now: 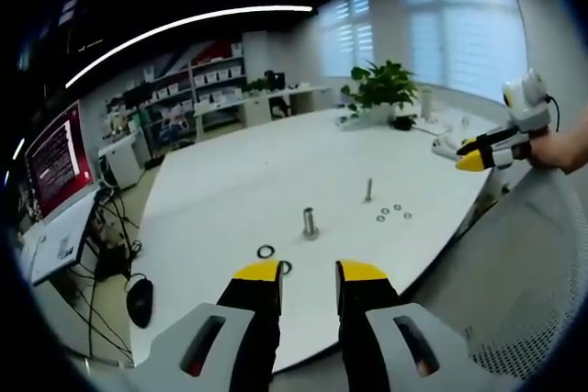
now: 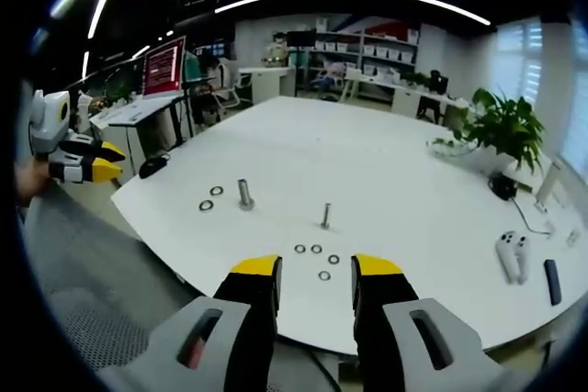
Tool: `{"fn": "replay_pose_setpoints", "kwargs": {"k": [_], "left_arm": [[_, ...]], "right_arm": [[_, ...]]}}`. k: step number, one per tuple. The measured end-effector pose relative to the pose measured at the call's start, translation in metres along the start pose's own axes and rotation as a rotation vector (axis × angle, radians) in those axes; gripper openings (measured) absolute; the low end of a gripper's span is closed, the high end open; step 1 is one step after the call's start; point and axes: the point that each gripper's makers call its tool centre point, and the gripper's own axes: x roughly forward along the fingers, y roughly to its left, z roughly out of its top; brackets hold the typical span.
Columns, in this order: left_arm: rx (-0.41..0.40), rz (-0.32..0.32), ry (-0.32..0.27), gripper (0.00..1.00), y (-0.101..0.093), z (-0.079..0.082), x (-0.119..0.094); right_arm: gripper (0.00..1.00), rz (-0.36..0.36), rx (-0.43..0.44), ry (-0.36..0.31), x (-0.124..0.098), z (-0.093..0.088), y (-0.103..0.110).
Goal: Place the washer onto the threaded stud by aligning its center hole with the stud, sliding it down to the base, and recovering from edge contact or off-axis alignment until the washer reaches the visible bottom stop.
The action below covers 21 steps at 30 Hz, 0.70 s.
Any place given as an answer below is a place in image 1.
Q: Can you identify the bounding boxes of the green potted plant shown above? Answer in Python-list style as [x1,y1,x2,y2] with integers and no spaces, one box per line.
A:
[340,59,420,126]

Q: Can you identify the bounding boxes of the white background desk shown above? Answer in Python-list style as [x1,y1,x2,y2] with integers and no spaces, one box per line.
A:
[242,82,333,128]

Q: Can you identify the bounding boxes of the black computer mouse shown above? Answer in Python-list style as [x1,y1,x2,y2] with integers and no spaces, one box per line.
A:
[125,274,155,330]

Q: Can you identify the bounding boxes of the white laptop with red screen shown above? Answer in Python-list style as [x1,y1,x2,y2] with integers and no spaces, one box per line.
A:
[18,98,101,286]

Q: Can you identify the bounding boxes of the thick threaded metal stud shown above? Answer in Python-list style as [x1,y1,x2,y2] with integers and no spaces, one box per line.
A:
[301,207,322,241]

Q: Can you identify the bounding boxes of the curved ceiling light strip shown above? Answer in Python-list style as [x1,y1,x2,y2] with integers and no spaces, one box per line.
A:
[63,5,314,90]

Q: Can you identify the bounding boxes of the white window blinds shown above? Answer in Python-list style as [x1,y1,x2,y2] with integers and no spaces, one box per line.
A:
[316,0,527,99]

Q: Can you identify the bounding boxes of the bundle of black cables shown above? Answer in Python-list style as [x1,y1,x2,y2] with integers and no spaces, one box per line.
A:
[68,187,143,361]

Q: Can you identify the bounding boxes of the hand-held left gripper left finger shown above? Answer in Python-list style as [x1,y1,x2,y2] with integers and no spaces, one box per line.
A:
[137,259,287,392]

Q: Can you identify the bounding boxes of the grey mesh office chair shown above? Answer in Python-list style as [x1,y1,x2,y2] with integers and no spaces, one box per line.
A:
[411,164,588,382]

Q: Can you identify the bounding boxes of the white cylinder bottle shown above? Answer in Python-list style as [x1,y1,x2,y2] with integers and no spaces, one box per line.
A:
[421,87,435,120]

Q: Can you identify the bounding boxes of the person's right hand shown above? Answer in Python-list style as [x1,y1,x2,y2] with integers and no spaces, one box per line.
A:
[526,125,570,174]

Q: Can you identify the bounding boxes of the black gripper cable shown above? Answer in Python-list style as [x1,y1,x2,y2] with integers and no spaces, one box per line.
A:
[544,93,562,132]

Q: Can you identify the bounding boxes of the white storage shelf with boxes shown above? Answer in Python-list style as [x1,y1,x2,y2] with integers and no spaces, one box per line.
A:
[106,40,247,157]

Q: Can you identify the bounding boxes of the white object on table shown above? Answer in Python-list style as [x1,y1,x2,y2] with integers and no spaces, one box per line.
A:
[430,133,462,158]

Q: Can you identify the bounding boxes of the white low cabinet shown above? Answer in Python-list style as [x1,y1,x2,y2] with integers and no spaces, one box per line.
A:
[97,131,149,192]

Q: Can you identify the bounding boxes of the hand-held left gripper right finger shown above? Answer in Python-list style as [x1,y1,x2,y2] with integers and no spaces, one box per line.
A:
[334,259,474,392]

